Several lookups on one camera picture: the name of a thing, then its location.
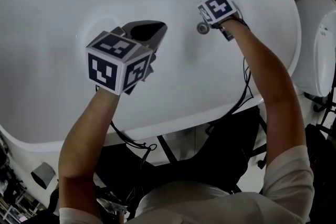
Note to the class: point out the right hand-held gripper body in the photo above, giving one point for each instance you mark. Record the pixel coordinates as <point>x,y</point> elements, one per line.
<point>218,6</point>

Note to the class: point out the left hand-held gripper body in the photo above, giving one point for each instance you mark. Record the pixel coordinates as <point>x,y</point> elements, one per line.
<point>105,68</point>

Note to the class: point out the round metal bathtub drain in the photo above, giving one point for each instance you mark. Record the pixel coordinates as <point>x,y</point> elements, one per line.
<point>201,29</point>

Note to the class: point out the person's right forearm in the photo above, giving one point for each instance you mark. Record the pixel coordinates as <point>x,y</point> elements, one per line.
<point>265,73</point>

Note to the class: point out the person's left forearm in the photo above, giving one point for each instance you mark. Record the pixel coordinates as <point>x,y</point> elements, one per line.
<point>86,133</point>

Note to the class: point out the white oval bathtub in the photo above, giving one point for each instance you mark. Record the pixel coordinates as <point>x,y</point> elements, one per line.
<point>65,8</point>

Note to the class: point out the white toilet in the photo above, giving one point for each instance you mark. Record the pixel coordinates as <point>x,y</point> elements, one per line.
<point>315,60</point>

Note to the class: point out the grey trash bin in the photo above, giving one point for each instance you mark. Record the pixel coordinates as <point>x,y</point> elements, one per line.
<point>43,174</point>

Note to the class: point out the person's black trousers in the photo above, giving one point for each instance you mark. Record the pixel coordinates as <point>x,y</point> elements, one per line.
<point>210,152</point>

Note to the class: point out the cluttered equipment shelf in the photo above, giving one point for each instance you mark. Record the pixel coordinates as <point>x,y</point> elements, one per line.
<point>13,191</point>

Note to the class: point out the person's beige shirt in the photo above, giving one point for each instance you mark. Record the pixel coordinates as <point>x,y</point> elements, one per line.
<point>210,207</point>

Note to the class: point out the black wheeled equipment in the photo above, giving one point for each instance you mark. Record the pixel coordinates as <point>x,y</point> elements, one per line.
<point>323,152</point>

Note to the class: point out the black metal stool frame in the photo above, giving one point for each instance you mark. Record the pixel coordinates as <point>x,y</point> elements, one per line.
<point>166,148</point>

